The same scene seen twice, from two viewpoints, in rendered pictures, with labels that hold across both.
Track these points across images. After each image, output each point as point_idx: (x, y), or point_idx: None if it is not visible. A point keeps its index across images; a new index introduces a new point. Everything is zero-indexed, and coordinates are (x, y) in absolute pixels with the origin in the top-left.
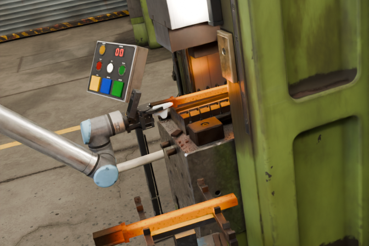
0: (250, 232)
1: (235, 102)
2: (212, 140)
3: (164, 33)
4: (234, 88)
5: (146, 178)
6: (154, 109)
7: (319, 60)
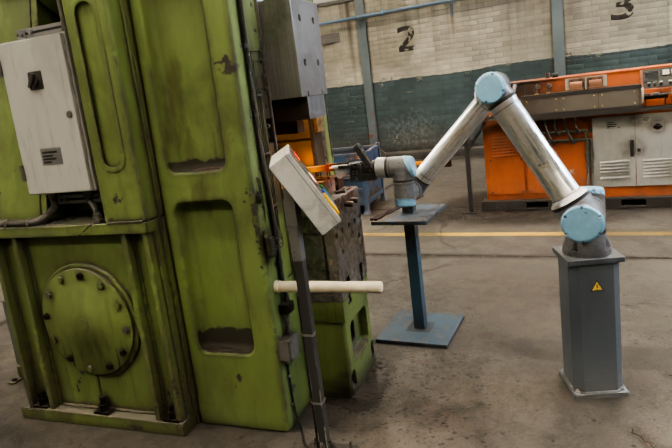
0: None
1: (320, 149)
2: None
3: (320, 102)
4: (319, 138)
5: (319, 362)
6: (351, 162)
7: None
